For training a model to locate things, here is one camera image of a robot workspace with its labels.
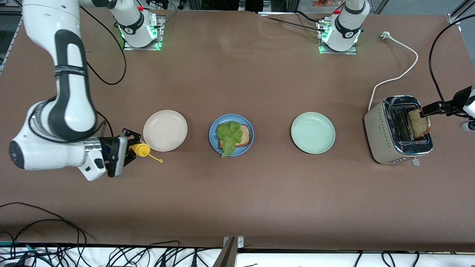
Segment brown bread slice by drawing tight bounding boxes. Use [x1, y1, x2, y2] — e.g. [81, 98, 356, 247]
[407, 108, 432, 139]
[218, 124, 251, 149]

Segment yellow squeeze bottle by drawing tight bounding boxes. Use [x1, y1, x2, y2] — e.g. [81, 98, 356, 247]
[129, 143, 164, 164]

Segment green lettuce leaf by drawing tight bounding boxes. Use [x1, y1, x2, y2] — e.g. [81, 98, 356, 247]
[216, 121, 243, 158]

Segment cream white plate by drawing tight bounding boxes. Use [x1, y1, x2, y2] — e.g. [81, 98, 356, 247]
[143, 110, 188, 152]

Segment blue plate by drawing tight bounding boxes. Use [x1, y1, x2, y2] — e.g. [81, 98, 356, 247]
[209, 114, 254, 156]

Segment pale green plate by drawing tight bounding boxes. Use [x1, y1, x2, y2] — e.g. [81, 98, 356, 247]
[291, 112, 336, 154]

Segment beige chrome toaster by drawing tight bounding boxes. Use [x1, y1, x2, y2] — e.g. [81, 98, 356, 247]
[364, 95, 433, 167]

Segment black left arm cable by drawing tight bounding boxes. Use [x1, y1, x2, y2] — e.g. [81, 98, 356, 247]
[429, 15, 475, 106]

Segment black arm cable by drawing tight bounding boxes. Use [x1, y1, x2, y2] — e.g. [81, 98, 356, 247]
[28, 6, 127, 143]
[429, 15, 475, 106]

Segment long black cable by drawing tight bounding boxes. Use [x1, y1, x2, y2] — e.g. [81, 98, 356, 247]
[0, 219, 88, 267]
[0, 202, 95, 241]

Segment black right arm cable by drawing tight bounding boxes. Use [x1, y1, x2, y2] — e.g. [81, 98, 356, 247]
[28, 6, 127, 143]

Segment white toaster power cable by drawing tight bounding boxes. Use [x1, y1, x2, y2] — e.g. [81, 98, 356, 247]
[368, 32, 419, 112]

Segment teal cable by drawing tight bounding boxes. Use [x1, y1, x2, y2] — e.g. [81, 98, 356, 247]
[0, 241, 52, 266]

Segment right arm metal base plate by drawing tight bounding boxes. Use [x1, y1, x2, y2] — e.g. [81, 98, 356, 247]
[123, 16, 166, 50]

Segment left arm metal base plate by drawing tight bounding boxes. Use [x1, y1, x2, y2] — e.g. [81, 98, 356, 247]
[317, 20, 358, 55]

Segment small silver bracket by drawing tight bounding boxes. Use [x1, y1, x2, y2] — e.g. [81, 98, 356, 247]
[223, 236, 245, 248]

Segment aluminium frame post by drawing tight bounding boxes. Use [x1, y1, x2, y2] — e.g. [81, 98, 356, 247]
[212, 237, 238, 267]

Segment black base cable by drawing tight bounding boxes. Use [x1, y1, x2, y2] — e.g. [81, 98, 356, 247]
[260, 13, 327, 32]

